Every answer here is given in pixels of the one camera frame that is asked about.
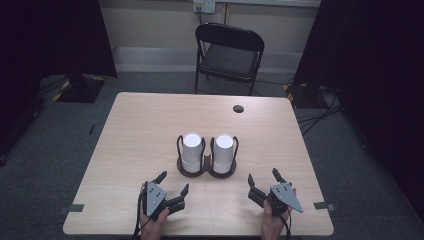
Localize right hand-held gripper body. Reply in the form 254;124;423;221
266;181;305;217

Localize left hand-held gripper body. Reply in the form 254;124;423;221
142;180;168;221

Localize dark wooden wire cup holder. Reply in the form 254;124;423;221
175;134;240;179

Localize stack of white paper cups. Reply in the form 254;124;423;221
181;132;203;174
212;133;235;175

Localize person's right hand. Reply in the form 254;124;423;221
260;199;294;240

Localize person's left hand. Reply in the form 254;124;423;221
138;183;171;240

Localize grey tape strip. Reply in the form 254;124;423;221
313;201;337;212
57;203;85;215

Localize black stand base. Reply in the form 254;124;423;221
52;73;107;104
283;82;322;110

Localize black folding chair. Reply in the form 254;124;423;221
194;22;266;97

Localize dark curtain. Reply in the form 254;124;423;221
292;0;424;213
0;0;118;158

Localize grey background desk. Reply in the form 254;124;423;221
213;0;322;9

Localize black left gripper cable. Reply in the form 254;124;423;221
132;190;148;240

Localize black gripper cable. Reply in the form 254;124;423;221
132;190;148;240
278;213;293;240

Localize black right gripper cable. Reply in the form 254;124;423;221
278;213;293;240

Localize black floor cables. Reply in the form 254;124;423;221
295;85;345;136

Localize white wall socket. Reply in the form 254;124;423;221
193;0;217;15

